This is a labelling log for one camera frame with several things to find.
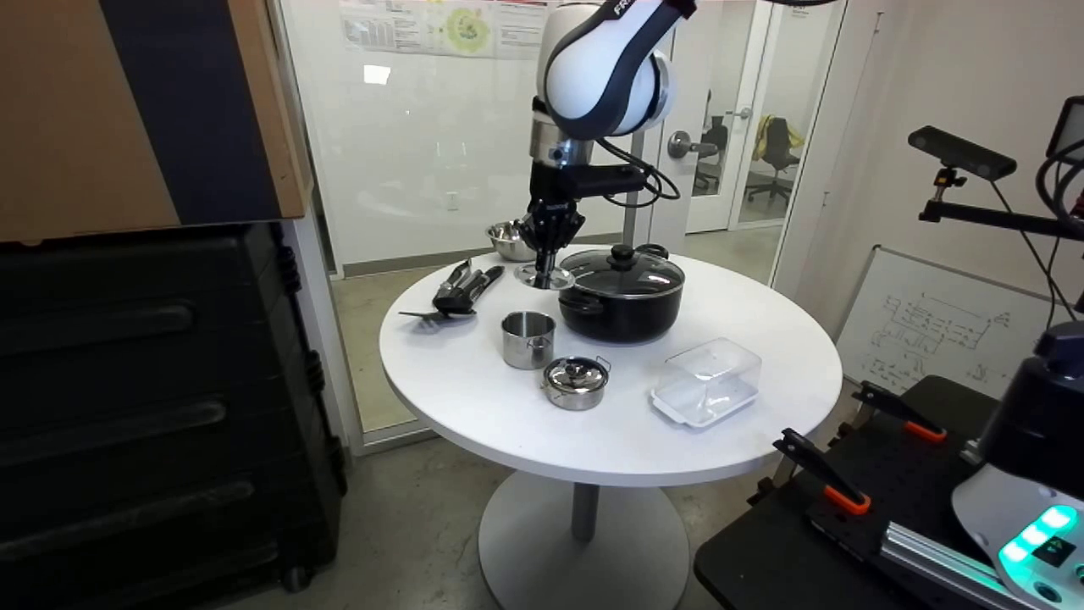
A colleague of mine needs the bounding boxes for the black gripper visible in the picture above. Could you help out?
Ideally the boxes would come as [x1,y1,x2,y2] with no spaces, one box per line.
[522,163,644,290]

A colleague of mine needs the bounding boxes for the silver round lid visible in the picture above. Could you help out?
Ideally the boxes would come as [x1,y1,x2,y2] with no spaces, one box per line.
[513,263,578,294]

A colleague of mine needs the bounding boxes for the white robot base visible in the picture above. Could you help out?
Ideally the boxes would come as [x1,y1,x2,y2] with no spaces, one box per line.
[950,320,1084,610]

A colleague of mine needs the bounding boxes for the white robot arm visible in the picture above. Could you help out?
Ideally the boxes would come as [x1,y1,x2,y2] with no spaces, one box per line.
[522,0,699,290]

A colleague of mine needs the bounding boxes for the glass pot lid black knob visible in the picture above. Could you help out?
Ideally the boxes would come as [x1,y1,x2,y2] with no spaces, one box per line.
[563,245,685,303]

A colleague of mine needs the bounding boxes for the black cooking pot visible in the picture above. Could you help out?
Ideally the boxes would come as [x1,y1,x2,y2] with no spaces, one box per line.
[559,245,685,343]

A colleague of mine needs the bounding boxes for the small silver pot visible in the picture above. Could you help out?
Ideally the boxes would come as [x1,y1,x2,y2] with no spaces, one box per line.
[541,355,609,411]

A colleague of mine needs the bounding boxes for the silver bowl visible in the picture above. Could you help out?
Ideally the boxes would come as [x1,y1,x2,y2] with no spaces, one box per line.
[488,220,532,265]

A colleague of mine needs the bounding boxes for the silver steel cup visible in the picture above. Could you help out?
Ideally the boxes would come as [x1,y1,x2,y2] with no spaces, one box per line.
[501,311,555,371]

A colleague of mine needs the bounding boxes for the black orange clamp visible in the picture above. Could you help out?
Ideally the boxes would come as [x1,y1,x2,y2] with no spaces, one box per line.
[776,428,875,519]
[854,379,950,444]

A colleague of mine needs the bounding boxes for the whiteboard with drawings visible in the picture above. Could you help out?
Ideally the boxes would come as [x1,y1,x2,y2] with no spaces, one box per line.
[836,247,1048,398]

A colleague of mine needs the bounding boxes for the black perforated workbench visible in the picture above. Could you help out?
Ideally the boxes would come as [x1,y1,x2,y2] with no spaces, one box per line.
[694,377,1002,610]

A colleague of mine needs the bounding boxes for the black storage cabinet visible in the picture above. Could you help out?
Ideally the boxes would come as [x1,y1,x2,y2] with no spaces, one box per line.
[0,224,345,610]

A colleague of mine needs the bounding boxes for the cardboard box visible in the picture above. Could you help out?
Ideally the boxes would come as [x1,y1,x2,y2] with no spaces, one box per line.
[0,0,313,245]

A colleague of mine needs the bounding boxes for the white round table pedestal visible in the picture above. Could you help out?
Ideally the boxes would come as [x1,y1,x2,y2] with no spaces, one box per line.
[479,475,693,610]

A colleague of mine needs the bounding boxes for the black camera on mount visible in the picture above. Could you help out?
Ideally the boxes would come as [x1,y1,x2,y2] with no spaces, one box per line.
[907,125,1018,180]

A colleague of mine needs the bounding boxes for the aluminium extrusion rail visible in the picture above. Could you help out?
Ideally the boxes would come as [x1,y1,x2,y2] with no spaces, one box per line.
[881,521,1022,610]

